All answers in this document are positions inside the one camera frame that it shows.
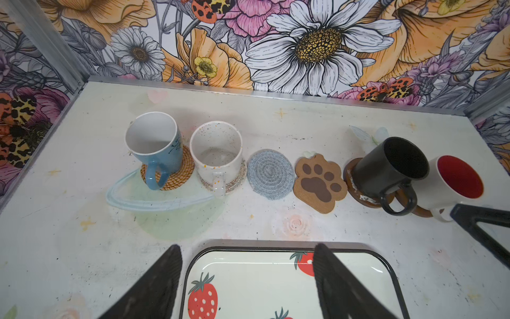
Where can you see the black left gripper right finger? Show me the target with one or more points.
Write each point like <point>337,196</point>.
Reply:
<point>340,293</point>

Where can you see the white strawberry tray black rim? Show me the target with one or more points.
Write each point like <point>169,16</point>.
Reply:
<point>234,282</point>

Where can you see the cork paw print coaster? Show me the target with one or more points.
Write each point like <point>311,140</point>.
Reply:
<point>319,183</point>

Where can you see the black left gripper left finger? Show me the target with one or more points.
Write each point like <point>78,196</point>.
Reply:
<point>154,294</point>

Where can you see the black mug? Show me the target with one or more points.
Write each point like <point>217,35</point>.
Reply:
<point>393,165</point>

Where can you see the woven rattan round coaster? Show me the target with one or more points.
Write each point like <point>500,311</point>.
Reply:
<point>179,178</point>

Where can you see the blue mug white inside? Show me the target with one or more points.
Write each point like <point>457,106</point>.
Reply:
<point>155,140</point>

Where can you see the scratched brown round coaster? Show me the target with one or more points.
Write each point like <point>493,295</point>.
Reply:
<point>352,189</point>

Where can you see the white mug red inside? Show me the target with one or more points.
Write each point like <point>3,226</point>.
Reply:
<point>450,181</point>

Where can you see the grey woven round coaster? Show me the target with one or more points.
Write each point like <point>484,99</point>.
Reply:
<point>270,174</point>

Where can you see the plain brown round coaster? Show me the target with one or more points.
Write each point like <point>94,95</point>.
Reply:
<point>418,211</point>

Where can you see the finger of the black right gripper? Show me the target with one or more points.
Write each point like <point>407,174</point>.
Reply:
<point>469,217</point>

